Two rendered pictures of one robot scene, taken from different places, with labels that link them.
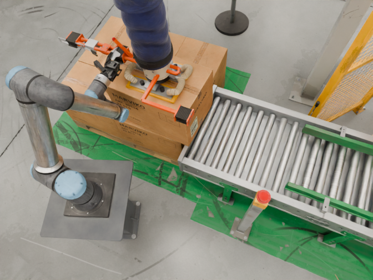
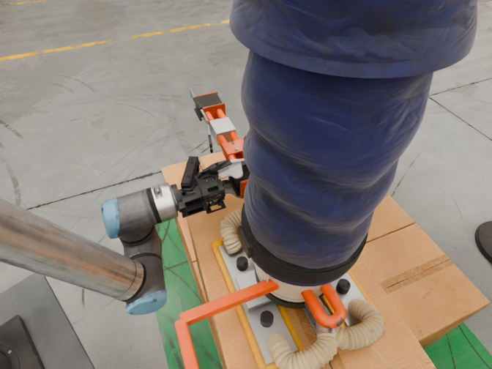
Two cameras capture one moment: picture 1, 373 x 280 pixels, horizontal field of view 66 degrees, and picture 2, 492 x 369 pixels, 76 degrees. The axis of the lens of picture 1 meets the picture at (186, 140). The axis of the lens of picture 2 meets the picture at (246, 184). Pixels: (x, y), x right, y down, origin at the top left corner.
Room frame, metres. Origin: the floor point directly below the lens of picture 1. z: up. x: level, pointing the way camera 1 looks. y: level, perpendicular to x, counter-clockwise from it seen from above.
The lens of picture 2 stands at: (0.84, 0.00, 1.73)
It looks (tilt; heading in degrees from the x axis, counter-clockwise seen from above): 48 degrees down; 36
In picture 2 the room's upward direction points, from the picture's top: straight up
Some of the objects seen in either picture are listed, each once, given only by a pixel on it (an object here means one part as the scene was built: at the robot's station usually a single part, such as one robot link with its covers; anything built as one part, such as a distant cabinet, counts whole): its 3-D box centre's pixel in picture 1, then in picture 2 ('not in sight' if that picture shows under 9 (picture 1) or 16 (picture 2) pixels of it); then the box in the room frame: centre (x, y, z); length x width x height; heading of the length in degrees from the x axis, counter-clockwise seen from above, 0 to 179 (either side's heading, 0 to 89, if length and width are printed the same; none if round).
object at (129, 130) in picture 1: (146, 85); (293, 247); (1.65, 0.30, 0.34); 1.20 x 1.00 x 0.40; 59
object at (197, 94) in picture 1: (162, 95); (281, 306); (1.19, 0.12, 0.81); 0.60 x 0.40 x 0.40; 55
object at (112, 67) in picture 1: (110, 70); (199, 193); (1.18, 0.40, 1.13); 0.12 x 0.09 x 0.08; 149
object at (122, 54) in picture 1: (120, 53); (250, 176); (1.31, 0.33, 1.13); 0.10 x 0.08 x 0.06; 148
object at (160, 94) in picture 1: (152, 87); (253, 291); (1.09, 0.16, 1.03); 0.34 x 0.10 x 0.05; 58
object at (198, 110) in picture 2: (77, 46); (200, 118); (1.42, 0.60, 1.13); 0.31 x 0.03 x 0.05; 58
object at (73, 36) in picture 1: (75, 38); (211, 105); (1.49, 0.62, 1.12); 0.08 x 0.07 x 0.05; 58
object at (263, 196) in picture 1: (263, 196); not in sight; (0.33, -0.34, 1.02); 0.07 x 0.07 x 0.04
